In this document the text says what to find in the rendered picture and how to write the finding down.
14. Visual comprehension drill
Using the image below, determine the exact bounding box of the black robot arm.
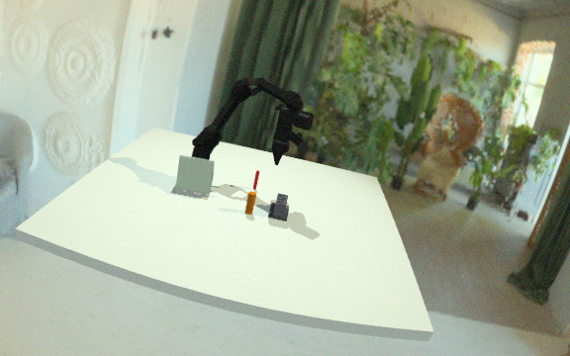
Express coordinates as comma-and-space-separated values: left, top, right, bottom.
192, 77, 314, 160

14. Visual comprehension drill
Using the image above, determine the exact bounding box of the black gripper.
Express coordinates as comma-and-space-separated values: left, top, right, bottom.
272, 122, 292, 165

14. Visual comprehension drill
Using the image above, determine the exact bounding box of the orange cylinder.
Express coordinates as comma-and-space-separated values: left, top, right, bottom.
244, 192, 256, 215

